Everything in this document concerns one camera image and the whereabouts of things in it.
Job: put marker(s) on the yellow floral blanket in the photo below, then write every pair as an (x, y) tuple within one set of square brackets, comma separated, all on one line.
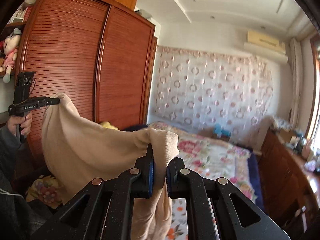
[(43, 192)]

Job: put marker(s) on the person's left hand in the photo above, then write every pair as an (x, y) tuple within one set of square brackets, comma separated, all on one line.
[(27, 125)]

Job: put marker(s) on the beige printed t-shirt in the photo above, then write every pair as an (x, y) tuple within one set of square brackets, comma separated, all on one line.
[(100, 150)]

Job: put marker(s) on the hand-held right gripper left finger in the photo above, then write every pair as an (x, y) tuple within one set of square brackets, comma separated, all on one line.
[(150, 177)]

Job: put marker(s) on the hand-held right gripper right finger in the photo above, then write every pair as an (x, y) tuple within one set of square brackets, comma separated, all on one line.
[(177, 185)]

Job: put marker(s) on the window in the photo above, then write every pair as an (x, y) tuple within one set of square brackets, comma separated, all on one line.
[(316, 92)]

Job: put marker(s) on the pink dressed doll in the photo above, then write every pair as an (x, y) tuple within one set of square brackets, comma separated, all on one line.
[(11, 52)]

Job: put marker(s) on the person's dark jacket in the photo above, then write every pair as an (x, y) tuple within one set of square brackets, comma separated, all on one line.
[(22, 205)]

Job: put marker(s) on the row of books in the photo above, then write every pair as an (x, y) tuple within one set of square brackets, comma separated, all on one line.
[(22, 13)]

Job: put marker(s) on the brown slatted wooden wardrobe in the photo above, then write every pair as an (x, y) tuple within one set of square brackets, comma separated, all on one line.
[(75, 55)]

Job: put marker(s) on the stack of folded cloths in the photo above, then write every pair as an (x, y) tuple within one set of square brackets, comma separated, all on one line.
[(281, 123)]

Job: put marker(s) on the pink floral quilt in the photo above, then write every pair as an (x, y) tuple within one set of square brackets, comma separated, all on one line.
[(212, 155)]

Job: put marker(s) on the cardboard box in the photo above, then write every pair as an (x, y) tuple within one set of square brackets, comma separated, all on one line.
[(286, 135)]

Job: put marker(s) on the cream wall air conditioner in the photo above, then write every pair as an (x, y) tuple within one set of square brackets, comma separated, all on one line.
[(265, 45)]

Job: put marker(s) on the person's left forearm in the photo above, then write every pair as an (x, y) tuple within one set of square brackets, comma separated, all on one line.
[(8, 140)]

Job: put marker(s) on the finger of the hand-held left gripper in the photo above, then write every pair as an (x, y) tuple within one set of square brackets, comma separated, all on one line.
[(53, 101)]

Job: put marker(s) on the white window curtain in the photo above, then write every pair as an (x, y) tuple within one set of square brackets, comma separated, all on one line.
[(296, 80)]

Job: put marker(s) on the bed with floral quilt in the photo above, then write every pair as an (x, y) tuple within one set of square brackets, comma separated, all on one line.
[(257, 180)]

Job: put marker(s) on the yellow plush toy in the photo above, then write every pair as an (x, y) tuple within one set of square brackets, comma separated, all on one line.
[(107, 125)]

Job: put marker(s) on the blue cloth bundle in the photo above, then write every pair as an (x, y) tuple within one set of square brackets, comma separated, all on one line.
[(221, 130)]

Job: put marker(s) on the sheer circle-patterned curtain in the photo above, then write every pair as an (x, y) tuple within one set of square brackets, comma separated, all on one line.
[(212, 87)]

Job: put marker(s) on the orange fruit print bed sheet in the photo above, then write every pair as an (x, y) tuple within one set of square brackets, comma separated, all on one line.
[(178, 217)]

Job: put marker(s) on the long wooden cabinet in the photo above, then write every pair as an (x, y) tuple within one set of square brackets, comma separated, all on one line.
[(280, 170)]

